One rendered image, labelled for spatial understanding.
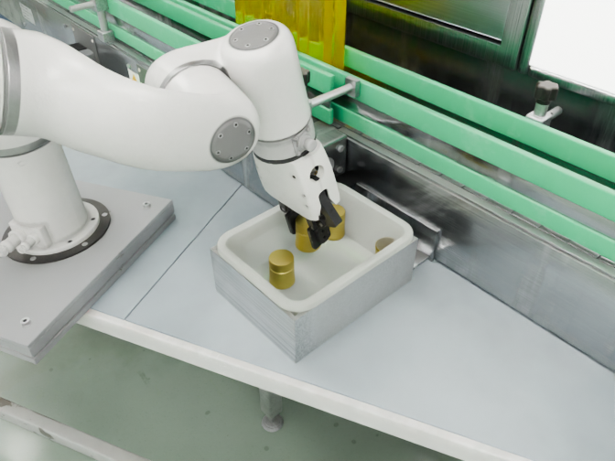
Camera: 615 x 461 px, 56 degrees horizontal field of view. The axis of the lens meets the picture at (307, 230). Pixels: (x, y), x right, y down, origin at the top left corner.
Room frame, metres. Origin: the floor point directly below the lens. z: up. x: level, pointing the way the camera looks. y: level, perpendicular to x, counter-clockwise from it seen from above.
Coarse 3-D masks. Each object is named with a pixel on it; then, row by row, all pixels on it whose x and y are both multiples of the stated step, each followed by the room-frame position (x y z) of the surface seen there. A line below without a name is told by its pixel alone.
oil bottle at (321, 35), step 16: (304, 0) 0.89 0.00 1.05; (320, 0) 0.86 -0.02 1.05; (336, 0) 0.88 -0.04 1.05; (304, 16) 0.89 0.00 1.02; (320, 16) 0.86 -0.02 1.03; (336, 16) 0.88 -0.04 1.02; (304, 32) 0.89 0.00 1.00; (320, 32) 0.86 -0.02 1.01; (336, 32) 0.88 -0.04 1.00; (304, 48) 0.89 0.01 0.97; (320, 48) 0.86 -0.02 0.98; (336, 48) 0.88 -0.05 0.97; (336, 64) 0.88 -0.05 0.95
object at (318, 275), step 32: (352, 192) 0.67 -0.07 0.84; (256, 224) 0.61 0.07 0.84; (352, 224) 0.66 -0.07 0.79; (384, 224) 0.62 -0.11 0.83; (224, 256) 0.54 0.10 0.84; (256, 256) 0.60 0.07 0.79; (320, 256) 0.62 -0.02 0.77; (352, 256) 0.62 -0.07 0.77; (384, 256) 0.54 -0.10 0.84; (288, 288) 0.55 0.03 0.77; (320, 288) 0.55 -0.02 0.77
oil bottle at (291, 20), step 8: (280, 0) 0.93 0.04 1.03; (288, 0) 0.91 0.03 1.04; (296, 0) 0.91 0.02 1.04; (280, 8) 0.93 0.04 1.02; (288, 8) 0.91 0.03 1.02; (296, 8) 0.91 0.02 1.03; (280, 16) 0.93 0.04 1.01; (288, 16) 0.91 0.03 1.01; (296, 16) 0.91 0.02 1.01; (288, 24) 0.91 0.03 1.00; (296, 24) 0.91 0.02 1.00; (296, 32) 0.91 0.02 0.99; (296, 40) 0.91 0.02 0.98
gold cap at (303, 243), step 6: (300, 216) 0.60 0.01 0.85; (300, 222) 0.59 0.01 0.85; (306, 222) 0.59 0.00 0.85; (300, 228) 0.58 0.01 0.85; (306, 228) 0.58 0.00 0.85; (300, 234) 0.58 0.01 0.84; (306, 234) 0.58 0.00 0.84; (300, 240) 0.58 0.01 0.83; (306, 240) 0.58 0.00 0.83; (300, 246) 0.58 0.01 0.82; (306, 246) 0.58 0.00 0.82
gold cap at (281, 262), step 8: (272, 256) 0.57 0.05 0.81; (280, 256) 0.57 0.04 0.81; (288, 256) 0.57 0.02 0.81; (272, 264) 0.55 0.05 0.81; (280, 264) 0.55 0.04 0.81; (288, 264) 0.55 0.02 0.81; (272, 272) 0.55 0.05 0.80; (280, 272) 0.55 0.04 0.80; (288, 272) 0.55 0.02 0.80; (272, 280) 0.56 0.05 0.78; (280, 280) 0.55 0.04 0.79; (288, 280) 0.55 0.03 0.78; (280, 288) 0.55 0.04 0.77
